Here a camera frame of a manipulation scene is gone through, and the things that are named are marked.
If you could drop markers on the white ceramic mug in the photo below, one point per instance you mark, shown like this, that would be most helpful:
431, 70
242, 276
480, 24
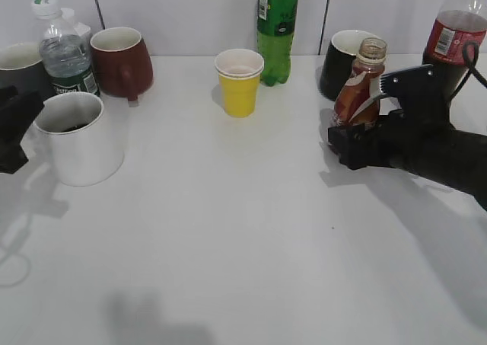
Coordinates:
80, 138

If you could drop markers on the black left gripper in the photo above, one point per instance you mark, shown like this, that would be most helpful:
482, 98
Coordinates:
18, 112

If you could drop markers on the brown Nescafe coffee bottle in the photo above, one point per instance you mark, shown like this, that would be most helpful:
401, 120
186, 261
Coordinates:
367, 67

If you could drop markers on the small white carton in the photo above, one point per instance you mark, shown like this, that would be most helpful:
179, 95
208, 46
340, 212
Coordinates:
83, 30

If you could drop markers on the dark red mug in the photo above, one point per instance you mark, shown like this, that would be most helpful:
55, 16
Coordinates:
122, 62

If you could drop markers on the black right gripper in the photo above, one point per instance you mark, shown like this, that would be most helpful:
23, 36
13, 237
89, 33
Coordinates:
383, 145

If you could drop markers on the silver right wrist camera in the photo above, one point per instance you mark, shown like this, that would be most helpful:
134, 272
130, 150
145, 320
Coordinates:
423, 108

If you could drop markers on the yellow paper cup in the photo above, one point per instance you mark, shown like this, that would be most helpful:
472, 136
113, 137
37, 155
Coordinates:
239, 72

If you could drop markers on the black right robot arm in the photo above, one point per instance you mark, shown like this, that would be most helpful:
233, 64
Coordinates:
431, 149

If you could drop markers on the clear water bottle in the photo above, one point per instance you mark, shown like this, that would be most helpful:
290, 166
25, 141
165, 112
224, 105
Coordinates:
64, 54

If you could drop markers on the dark grey mug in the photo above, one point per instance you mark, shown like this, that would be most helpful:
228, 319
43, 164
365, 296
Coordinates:
22, 67

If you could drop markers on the green soda bottle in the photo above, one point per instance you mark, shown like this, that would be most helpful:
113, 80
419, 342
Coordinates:
275, 21

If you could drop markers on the black ceramic mug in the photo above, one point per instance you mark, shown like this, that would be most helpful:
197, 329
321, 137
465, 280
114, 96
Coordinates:
342, 51

